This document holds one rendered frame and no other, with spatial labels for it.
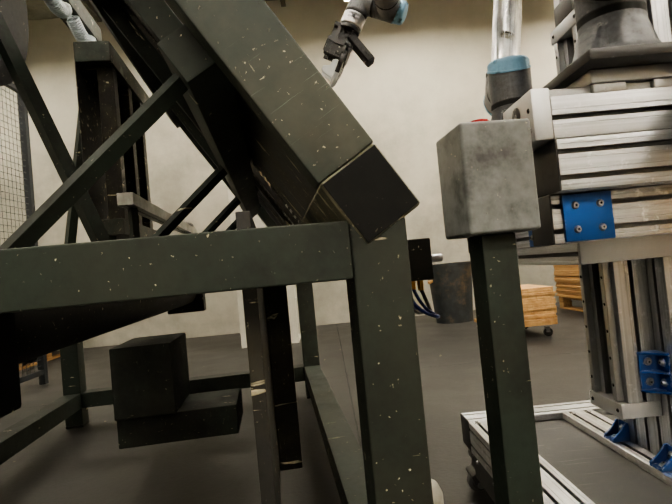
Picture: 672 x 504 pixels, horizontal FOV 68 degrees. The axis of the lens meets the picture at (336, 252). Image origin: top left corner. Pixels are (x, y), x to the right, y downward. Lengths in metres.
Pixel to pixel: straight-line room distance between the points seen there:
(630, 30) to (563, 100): 0.17
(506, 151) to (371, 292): 0.31
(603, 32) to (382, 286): 0.62
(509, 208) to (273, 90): 0.41
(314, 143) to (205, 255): 0.23
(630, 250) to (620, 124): 0.27
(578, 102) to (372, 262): 0.46
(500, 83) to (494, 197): 0.74
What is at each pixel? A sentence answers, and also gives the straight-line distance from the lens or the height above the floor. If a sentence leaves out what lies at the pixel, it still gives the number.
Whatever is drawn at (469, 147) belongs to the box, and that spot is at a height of 0.89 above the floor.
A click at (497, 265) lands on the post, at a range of 0.86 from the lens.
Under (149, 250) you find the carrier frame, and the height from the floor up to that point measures 0.77.
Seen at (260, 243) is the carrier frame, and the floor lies 0.77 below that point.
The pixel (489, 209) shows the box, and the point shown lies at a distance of 0.83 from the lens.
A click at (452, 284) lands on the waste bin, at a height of 0.42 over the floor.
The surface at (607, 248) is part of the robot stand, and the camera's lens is 1.12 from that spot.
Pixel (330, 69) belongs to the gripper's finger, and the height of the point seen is 1.36.
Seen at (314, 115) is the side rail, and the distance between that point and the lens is 0.79.
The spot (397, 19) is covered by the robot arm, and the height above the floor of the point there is 1.50.
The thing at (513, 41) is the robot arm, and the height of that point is 1.35.
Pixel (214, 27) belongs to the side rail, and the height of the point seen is 1.09.
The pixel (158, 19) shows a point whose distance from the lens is 1.00.
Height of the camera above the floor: 0.72
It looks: 2 degrees up
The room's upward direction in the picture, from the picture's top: 5 degrees counter-clockwise
